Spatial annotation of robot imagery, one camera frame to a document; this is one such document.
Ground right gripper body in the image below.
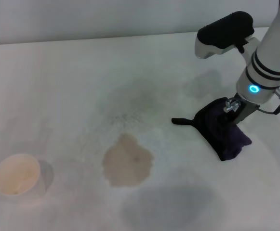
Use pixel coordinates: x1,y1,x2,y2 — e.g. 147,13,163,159
230,93,260,125

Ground purple rag with black trim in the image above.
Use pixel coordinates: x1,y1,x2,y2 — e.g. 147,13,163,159
171,97,253,162

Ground white paper cup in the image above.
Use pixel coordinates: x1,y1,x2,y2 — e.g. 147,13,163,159
0,154,48,197

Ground brown water stain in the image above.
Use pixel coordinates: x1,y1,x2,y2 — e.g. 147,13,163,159
102,133,155,188

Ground silver metal connector fitting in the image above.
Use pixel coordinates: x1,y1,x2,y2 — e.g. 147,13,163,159
223,98,241,113

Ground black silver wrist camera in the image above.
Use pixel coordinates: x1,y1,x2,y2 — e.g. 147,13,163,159
194,11,261,60

